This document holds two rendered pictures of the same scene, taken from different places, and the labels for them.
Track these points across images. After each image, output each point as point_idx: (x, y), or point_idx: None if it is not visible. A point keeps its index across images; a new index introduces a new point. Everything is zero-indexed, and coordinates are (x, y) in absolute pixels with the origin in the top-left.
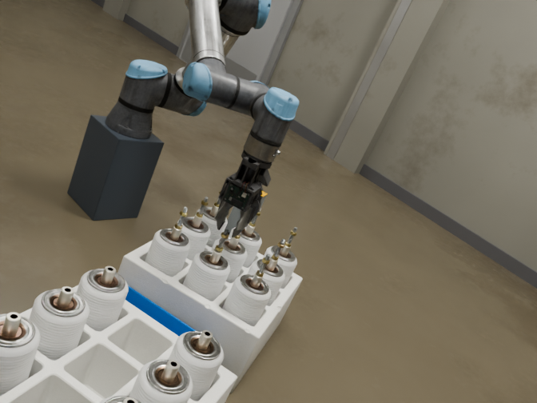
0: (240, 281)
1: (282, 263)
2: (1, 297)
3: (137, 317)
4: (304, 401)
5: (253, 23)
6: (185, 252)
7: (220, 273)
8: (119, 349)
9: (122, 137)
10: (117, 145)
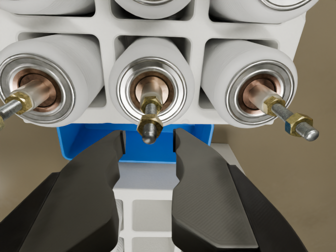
0: (229, 113)
1: None
2: (5, 140)
3: (133, 199)
4: (322, 33)
5: None
6: (88, 96)
7: (183, 113)
8: (148, 233)
9: None
10: None
